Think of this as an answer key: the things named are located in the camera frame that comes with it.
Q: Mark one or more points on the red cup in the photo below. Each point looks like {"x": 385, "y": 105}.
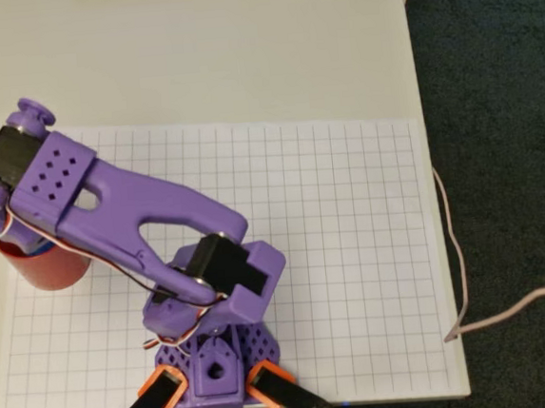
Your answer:
{"x": 54, "y": 273}

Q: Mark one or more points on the purple gripper with servo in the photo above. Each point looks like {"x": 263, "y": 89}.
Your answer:
{"x": 32, "y": 245}

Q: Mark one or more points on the purple 3D-printed robot arm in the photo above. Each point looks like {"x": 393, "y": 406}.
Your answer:
{"x": 167, "y": 199}

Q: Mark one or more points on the white grid paper sheet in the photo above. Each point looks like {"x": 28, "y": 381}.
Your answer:
{"x": 344, "y": 255}

